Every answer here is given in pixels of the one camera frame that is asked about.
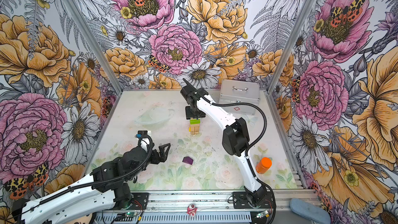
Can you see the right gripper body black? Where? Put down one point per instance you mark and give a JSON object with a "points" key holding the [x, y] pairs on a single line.
{"points": [[194, 112]]}

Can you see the green wood block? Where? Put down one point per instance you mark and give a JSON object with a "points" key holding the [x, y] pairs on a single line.
{"points": [[195, 121]]}

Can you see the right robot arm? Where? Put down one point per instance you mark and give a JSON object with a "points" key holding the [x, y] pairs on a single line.
{"points": [[235, 139]]}

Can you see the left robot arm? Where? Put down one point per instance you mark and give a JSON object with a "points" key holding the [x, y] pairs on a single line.
{"points": [[71, 202]]}

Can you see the purple wood block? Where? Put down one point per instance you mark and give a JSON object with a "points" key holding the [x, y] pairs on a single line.
{"points": [[188, 160]]}

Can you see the silver metal case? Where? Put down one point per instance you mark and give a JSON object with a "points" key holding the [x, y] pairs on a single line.
{"points": [[234, 91]]}

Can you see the small red pink toy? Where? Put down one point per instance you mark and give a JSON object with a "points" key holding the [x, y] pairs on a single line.
{"points": [[192, 210]]}

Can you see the orange bottle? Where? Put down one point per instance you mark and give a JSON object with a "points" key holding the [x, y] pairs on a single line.
{"points": [[263, 165]]}

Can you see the blue grey pad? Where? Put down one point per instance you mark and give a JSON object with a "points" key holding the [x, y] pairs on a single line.
{"points": [[309, 211]]}

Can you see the aluminium mounting rail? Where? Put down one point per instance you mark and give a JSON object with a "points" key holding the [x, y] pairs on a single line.
{"points": [[214, 207]]}

